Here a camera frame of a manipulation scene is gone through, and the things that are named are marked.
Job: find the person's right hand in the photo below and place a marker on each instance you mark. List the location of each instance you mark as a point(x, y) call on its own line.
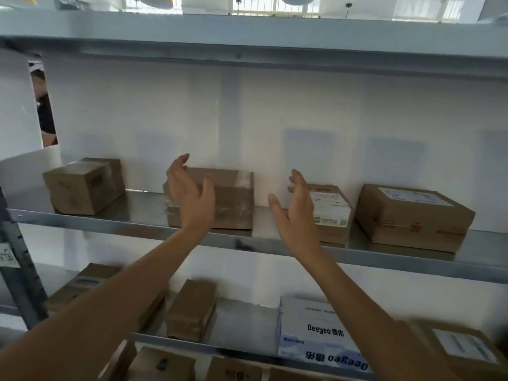
point(299, 222)

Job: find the person's left hand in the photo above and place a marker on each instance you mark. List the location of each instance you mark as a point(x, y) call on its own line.
point(190, 202)

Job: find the person's left thumb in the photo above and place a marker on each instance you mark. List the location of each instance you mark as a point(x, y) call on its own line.
point(208, 192)

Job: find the person's right thumb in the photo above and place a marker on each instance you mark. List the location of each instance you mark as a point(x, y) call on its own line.
point(277, 212)

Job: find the person's right forearm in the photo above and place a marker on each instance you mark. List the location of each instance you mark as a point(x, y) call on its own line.
point(365, 325)

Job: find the person's left forearm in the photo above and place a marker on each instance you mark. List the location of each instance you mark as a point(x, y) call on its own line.
point(107, 309)

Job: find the clear-taped cardboard box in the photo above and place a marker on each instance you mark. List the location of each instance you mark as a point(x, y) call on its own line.
point(234, 202)

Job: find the white-labelled narrow cardboard box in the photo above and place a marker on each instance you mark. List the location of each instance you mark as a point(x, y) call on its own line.
point(331, 212)

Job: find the small brown cardboard box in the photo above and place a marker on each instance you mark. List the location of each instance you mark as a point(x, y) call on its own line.
point(192, 311)

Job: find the white and blue printed carton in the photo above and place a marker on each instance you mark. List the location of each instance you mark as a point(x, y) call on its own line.
point(309, 333)

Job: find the small cube cardboard box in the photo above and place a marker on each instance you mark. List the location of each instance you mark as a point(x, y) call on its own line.
point(79, 188)

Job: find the wide red-taped cardboard box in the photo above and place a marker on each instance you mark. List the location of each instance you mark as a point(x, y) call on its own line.
point(412, 220)

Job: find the flat long cardboard box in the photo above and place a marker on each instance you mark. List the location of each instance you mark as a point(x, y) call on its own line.
point(79, 283)

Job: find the grey metal shelving rack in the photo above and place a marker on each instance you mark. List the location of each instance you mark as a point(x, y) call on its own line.
point(277, 39)

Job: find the cardboard box with black mark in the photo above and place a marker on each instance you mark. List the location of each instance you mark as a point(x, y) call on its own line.
point(162, 367)

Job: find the yellow pendant lamp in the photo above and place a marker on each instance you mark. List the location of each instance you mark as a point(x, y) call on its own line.
point(156, 0)

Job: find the green and white sticker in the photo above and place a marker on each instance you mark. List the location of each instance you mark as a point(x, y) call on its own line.
point(8, 255)

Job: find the large white-labelled cardboard box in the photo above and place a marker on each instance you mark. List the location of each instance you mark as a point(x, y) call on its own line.
point(460, 349)

